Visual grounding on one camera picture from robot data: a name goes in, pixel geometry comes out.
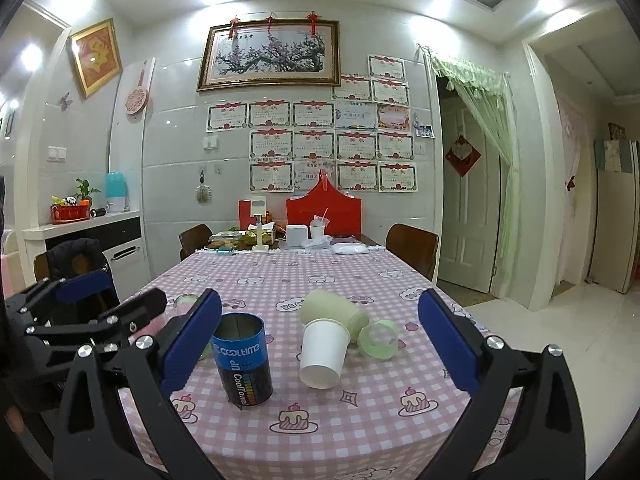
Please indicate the white paper cup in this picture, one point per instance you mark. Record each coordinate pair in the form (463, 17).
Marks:
(324, 352)

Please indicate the white side cabinet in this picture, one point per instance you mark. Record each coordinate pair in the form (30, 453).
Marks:
(125, 255)

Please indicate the plate of snacks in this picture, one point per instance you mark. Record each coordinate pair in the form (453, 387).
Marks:
(222, 244)

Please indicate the red tray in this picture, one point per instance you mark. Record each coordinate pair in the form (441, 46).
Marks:
(70, 214)

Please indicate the white plastic bag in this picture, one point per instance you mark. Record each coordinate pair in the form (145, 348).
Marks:
(350, 248)

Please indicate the blue tin can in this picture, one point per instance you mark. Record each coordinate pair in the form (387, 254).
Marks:
(242, 365)

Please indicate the brown wooden chair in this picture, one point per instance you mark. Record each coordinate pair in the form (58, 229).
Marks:
(412, 252)
(195, 240)

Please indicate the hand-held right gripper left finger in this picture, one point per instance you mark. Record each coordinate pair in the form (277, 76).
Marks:
(192, 342)

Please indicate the white square box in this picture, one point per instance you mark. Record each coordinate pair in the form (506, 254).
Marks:
(296, 235)

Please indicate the white desk lamp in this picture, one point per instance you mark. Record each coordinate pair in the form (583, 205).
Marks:
(260, 207)

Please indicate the small potted plant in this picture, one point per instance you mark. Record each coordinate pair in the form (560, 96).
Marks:
(86, 191)

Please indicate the white light switch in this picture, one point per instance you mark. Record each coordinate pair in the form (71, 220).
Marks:
(56, 153)

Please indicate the red gift bag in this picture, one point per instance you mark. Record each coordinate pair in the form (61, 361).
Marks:
(340, 217)

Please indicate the pink round wall ornament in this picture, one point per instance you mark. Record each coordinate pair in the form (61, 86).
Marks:
(136, 97)

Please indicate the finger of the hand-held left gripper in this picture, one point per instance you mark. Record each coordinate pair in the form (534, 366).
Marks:
(80, 286)
(135, 310)

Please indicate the clear glass cup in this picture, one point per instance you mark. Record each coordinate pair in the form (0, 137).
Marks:
(182, 302)

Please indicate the green lace curtain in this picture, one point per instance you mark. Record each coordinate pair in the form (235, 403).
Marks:
(505, 185)

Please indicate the white panel door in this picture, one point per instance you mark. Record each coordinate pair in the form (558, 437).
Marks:
(470, 220)

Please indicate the teal and white humidifier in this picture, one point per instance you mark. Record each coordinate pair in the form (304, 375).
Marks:
(117, 192)

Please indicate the green lidded clear cup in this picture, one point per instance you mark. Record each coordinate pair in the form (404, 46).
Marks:
(380, 341)

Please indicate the white cup with straws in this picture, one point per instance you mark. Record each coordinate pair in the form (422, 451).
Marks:
(317, 230)

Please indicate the group of wall certificates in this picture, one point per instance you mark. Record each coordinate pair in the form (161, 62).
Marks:
(310, 145)

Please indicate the pale green cup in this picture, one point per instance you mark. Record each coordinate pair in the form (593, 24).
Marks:
(330, 310)

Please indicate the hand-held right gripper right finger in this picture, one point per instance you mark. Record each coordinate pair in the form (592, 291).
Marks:
(447, 347)

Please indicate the hanging wall brush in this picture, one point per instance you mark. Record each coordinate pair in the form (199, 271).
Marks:
(201, 191)

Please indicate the framed plum blossom painting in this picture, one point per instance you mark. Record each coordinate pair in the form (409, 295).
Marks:
(270, 55)

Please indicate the small wall photo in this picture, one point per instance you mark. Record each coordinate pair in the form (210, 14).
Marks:
(425, 131)

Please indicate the red diamond door ornament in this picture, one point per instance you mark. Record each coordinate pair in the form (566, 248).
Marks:
(463, 155)

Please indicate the chair with dark jacket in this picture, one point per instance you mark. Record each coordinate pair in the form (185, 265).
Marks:
(75, 257)

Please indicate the pink checked tablecloth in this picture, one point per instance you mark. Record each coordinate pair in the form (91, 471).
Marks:
(310, 435)

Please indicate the gold framed picture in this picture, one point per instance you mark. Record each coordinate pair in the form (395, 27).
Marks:
(95, 57)

